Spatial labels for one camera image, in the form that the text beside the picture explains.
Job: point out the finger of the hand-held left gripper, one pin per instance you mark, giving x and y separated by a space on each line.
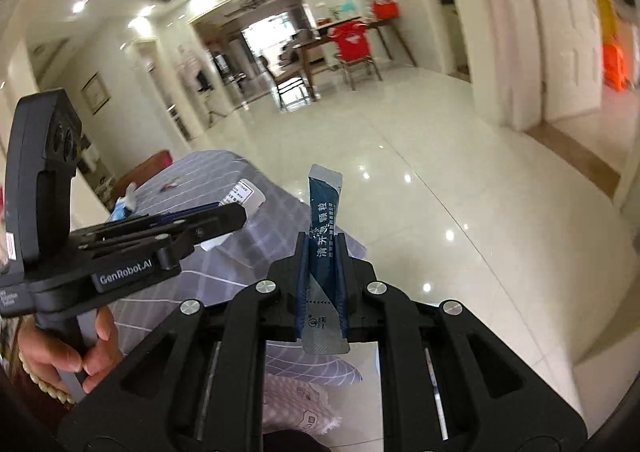
220 224
190 213

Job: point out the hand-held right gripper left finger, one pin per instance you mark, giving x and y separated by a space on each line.
301 282

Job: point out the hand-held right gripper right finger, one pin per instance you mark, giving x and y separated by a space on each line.
342 292

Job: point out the dark blue sachet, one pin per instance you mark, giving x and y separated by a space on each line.
322 232

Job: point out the person's left hand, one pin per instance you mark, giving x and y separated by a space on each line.
50 349

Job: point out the small red white wrapper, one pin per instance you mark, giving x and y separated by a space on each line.
169 185

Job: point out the grey checked mat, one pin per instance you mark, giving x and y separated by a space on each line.
210 182

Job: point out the white printed packet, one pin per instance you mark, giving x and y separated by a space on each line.
245 192

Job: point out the brown pink bench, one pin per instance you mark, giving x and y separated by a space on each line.
150 165

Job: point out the blue white tissue packet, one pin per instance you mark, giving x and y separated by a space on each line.
122 209

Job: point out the wooden coat stand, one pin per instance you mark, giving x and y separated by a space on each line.
215 112

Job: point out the white patterned cloth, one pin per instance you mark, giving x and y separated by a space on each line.
300 402

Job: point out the wooden dining chair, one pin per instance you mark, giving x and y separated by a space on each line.
292 82

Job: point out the dark wooden dining table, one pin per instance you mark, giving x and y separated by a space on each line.
312 46

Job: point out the wooden chair with red shirt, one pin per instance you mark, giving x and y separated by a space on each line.
360 70

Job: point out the black chandelier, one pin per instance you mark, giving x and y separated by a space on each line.
255 8

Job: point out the red shirt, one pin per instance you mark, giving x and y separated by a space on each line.
352 40

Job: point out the teal box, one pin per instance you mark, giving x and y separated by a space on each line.
345 8

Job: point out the red gift bag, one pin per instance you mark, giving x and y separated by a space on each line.
386 10

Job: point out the white panel door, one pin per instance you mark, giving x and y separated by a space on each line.
570 57

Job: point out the orange yellow hanging decoration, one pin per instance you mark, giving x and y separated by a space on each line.
612 52

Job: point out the framed wall picture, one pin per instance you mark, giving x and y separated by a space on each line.
96 92

